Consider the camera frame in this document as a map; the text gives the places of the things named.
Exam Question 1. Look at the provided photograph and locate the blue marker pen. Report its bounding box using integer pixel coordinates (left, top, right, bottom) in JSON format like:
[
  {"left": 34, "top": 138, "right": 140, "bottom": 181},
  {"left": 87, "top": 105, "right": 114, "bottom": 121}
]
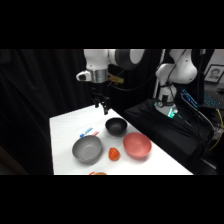
[{"left": 79, "top": 126, "right": 94, "bottom": 139}]

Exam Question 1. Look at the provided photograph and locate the black bowl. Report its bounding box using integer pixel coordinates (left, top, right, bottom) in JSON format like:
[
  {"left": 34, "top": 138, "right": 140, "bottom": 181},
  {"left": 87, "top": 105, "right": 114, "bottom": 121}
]
[{"left": 104, "top": 117, "right": 129, "bottom": 137}]

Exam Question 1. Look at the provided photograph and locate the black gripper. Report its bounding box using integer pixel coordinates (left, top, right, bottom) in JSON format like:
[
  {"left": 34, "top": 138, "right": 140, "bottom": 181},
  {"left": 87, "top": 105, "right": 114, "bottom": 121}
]
[{"left": 90, "top": 85, "right": 111, "bottom": 116}]

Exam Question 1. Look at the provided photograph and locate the blue lit device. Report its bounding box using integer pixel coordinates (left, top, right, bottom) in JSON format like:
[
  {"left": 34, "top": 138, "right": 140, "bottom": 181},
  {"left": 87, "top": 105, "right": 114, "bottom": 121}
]
[{"left": 180, "top": 87, "right": 202, "bottom": 110}]

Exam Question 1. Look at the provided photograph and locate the black curtain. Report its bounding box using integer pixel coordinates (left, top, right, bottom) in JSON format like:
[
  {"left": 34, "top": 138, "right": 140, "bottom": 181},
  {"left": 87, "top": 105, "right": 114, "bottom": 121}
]
[{"left": 0, "top": 49, "right": 168, "bottom": 176}]

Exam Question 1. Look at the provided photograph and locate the framed portrait picture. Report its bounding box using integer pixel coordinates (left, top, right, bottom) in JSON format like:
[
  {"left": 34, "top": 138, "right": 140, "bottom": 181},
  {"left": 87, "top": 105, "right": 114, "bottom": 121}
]
[{"left": 203, "top": 63, "right": 224, "bottom": 85}]

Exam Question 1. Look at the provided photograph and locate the yellow cable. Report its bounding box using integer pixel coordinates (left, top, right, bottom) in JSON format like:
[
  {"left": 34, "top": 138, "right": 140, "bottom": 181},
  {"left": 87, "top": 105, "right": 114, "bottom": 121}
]
[{"left": 209, "top": 107, "right": 224, "bottom": 152}]

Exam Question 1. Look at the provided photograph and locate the red bowl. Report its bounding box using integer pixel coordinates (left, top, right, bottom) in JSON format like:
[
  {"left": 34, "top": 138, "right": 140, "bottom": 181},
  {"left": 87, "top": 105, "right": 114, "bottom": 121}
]
[{"left": 122, "top": 131, "right": 153, "bottom": 160}]

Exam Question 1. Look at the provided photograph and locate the black robot stand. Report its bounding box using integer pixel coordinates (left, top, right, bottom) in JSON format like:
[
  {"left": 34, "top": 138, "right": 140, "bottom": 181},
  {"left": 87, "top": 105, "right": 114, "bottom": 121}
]
[{"left": 123, "top": 97, "right": 216, "bottom": 176}]

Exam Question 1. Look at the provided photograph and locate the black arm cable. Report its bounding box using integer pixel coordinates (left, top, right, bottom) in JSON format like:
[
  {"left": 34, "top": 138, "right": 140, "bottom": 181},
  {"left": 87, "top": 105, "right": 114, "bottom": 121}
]
[{"left": 109, "top": 49, "right": 167, "bottom": 93}]

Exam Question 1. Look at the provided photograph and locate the grey bowl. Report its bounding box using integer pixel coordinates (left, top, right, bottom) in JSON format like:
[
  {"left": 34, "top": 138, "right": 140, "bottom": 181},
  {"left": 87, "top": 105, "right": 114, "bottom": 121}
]
[{"left": 71, "top": 134, "right": 104, "bottom": 165}]

